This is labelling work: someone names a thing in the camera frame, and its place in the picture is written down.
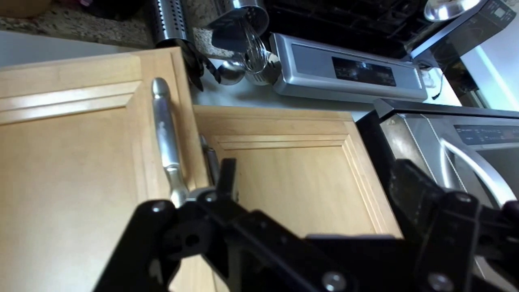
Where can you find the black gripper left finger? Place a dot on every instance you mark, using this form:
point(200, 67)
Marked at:
point(151, 237)

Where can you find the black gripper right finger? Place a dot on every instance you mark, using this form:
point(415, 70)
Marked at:
point(454, 244)

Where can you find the tall wooden cupboard door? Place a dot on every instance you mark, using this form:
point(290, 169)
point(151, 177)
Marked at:
point(65, 188)
point(302, 184)

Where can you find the stainless steel microwave oven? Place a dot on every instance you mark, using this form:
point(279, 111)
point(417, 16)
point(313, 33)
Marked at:
point(415, 140)

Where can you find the metal ladle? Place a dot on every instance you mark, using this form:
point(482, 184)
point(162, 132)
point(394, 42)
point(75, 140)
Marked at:
point(230, 70)

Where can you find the black gas stove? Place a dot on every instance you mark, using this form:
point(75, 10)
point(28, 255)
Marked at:
point(346, 70)

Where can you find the steel frying pan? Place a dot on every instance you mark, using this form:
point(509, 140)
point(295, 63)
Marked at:
point(448, 8)

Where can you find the shiny steel utensil holder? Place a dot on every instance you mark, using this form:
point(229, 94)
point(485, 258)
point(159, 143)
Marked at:
point(243, 13)

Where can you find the round wooden board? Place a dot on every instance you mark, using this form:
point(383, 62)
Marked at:
point(21, 5)

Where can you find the white wall outlet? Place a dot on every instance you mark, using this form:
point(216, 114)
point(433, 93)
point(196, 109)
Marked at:
point(430, 81)

